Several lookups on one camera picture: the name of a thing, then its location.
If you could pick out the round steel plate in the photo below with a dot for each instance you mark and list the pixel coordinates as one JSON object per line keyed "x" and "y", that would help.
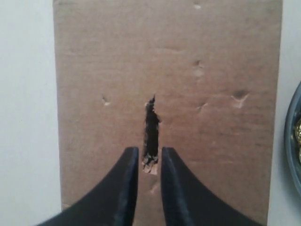
{"x": 290, "y": 140}

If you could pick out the brown cardboard box with slot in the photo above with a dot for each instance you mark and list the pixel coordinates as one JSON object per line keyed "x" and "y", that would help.
{"x": 211, "y": 65}

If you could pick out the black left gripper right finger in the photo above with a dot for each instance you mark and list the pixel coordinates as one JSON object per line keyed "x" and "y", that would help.
{"x": 188, "y": 202}

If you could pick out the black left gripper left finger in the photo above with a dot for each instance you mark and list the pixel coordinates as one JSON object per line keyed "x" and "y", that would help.
{"x": 111, "y": 202}

